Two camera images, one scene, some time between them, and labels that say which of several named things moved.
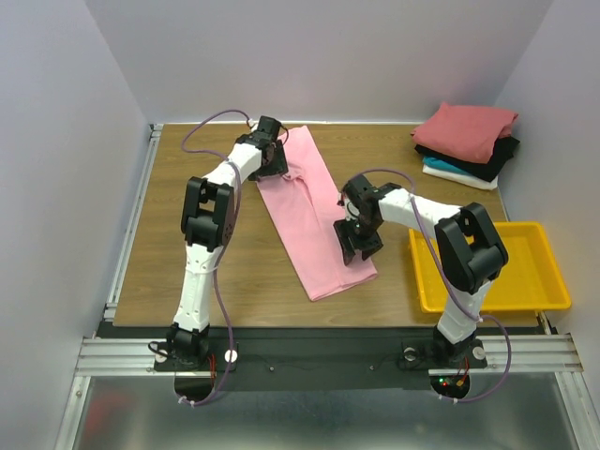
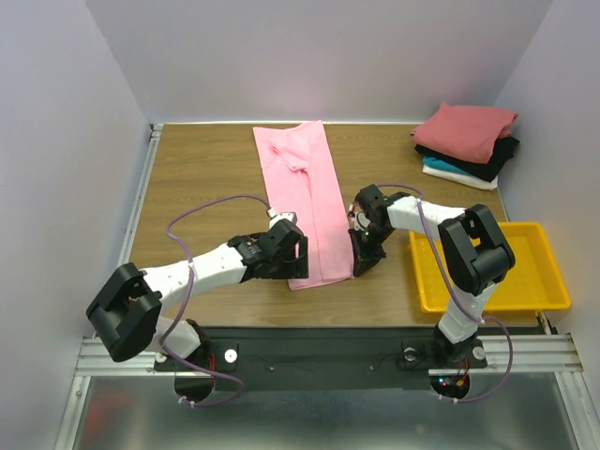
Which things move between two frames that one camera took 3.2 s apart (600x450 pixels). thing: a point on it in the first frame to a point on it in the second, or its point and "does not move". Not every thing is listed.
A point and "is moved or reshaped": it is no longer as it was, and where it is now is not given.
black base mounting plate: (301, 358) does not move
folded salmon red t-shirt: (464, 133) does not move
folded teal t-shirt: (440, 164) does not move
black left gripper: (278, 168) to (297, 268)
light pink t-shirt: (303, 207) is moved or reshaped
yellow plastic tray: (529, 280) does not move
